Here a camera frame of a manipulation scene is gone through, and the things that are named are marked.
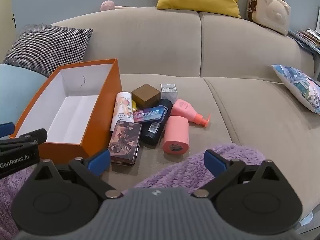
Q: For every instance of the houndstooth pillow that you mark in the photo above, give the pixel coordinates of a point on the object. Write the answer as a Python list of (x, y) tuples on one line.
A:
[(47, 45)]

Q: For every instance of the yellow tape measure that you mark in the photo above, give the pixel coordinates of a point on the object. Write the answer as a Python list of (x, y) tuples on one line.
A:
[(134, 105)]

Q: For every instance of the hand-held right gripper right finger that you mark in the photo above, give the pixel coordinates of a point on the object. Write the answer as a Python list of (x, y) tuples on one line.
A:
[(214, 160)]

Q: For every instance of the orange cardboard box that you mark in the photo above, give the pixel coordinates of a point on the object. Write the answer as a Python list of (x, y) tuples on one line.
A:
[(75, 115)]

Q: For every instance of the beige sofa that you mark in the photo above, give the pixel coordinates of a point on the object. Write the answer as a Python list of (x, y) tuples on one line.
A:
[(162, 42)]

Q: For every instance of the pink pump bottle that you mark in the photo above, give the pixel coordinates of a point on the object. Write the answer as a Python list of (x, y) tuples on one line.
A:
[(185, 111)]

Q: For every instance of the stack of books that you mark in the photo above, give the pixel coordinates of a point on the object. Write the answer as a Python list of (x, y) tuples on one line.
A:
[(306, 38)]

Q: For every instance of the white peach print tube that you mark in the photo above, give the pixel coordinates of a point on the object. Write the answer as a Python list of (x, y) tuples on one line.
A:
[(122, 110)]

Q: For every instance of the pink cylinder bottle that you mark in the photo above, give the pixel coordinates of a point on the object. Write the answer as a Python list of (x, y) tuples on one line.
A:
[(176, 135)]

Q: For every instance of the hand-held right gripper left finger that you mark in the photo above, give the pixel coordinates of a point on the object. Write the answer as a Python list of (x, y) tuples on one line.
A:
[(100, 160)]

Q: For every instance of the brown cube box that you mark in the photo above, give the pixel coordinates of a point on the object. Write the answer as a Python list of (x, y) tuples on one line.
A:
[(146, 96)]

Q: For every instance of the small grey box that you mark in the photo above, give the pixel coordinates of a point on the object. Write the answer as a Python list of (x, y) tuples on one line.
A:
[(169, 91)]

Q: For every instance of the light blue pillow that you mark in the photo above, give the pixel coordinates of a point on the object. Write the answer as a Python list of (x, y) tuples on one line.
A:
[(17, 90)]

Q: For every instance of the pink plush toy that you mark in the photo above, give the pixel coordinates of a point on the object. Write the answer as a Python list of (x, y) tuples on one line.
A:
[(108, 6)]

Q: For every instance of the purple fuzzy blanket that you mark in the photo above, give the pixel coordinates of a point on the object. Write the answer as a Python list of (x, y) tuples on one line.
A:
[(180, 172)]

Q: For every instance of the black spray can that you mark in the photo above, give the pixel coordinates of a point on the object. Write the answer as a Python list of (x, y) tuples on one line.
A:
[(153, 131)]

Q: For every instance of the printed picture pillow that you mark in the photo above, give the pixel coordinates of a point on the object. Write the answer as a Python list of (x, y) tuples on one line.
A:
[(300, 85)]

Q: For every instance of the cream bear suitcase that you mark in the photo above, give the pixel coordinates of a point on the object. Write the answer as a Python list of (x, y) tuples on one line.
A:
[(272, 10)]

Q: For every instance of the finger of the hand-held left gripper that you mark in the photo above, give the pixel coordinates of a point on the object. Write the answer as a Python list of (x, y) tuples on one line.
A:
[(6, 129), (37, 134)]

